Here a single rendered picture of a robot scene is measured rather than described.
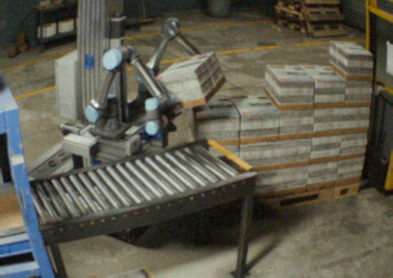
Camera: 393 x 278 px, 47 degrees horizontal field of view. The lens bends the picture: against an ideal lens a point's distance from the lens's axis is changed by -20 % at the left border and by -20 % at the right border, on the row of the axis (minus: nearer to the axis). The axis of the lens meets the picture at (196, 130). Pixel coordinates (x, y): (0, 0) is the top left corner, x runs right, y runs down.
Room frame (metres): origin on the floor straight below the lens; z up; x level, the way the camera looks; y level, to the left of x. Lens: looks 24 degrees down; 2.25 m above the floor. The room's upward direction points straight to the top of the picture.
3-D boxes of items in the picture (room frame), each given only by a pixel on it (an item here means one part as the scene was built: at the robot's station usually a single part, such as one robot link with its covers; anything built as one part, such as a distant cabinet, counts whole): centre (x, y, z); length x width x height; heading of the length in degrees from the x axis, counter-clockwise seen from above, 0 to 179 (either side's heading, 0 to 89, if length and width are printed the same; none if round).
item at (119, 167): (2.59, 0.33, 0.77); 0.47 x 0.05 x 0.05; 31
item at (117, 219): (2.35, 0.26, 0.74); 1.34 x 0.05 x 0.12; 121
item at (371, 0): (4.21, -1.63, 0.97); 0.09 x 0.09 x 1.75; 10
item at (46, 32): (9.16, 2.24, 0.55); 1.80 x 0.70 x 1.09; 121
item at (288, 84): (3.71, -0.68, 0.95); 0.38 x 0.29 x 0.23; 9
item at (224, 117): (3.69, -0.55, 0.42); 1.17 x 0.39 x 0.83; 100
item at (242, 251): (2.67, -0.29, 0.34); 0.06 x 0.06 x 0.68; 31
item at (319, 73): (3.75, -0.97, 1.06); 0.37 x 0.28 x 0.01; 11
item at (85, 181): (2.46, 0.56, 0.77); 0.47 x 0.05 x 0.05; 31
